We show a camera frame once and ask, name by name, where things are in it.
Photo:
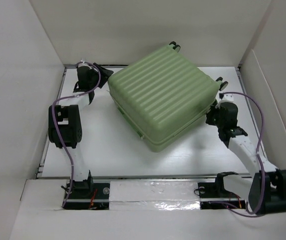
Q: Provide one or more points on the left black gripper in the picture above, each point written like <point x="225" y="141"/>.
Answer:
<point x="105" y="75"/>

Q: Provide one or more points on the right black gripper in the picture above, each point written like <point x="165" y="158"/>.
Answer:
<point x="212" y="110"/>

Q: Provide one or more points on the green hard-shell suitcase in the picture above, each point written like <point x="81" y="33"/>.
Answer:
<point x="163" y="95"/>

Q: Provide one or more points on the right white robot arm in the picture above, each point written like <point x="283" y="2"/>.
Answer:
<point x="266" y="192"/>

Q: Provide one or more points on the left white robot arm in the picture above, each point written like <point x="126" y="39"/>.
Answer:
<point x="65" y="127"/>

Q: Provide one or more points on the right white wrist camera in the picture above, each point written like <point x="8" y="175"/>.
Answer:
<point x="225" y="98"/>

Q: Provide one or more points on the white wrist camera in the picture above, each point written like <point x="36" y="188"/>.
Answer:
<point x="83" y="63"/>
<point x="225" y="98"/>

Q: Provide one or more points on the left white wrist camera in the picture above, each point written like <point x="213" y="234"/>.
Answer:
<point x="83" y="63"/>

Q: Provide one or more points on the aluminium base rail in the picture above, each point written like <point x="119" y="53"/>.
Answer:
<point x="209" y="199"/>

